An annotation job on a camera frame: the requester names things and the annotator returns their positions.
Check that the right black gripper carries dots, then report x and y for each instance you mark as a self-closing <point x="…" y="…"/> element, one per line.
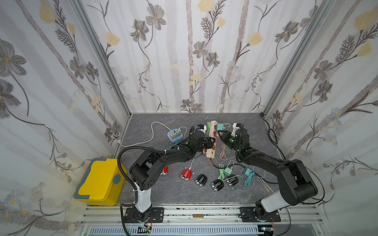
<point x="226" y="138"/>

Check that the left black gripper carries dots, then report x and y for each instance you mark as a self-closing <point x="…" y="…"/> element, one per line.
<point x="208" y="139"/>

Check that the beige power strip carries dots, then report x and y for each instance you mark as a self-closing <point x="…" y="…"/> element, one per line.
<point x="211" y="131"/>

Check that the light green charger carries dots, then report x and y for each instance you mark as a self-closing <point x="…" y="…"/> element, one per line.
<point x="227" y="172"/>

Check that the red shaver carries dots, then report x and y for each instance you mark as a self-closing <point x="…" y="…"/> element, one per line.
<point x="187" y="174"/>
<point x="164" y="171"/>

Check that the black shaver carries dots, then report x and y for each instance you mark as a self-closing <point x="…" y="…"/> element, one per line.
<point x="232" y="180"/>
<point x="201" y="180"/>
<point x="217" y="185"/>

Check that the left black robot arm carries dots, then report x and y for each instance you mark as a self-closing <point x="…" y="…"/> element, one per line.
<point x="145" y="171"/>

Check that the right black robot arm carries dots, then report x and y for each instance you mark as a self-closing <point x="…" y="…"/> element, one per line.
<point x="295" y="183"/>

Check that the blue round power cube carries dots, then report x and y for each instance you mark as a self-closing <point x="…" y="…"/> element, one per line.
<point x="175" y="135"/>

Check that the yellow lidded box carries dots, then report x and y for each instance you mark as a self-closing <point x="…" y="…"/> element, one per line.
<point x="101" y="184"/>

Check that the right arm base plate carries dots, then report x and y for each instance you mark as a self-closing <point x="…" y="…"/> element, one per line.
<point x="258" y="214"/>

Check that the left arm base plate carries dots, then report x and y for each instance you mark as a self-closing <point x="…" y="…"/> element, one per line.
<point x="151" y="215"/>

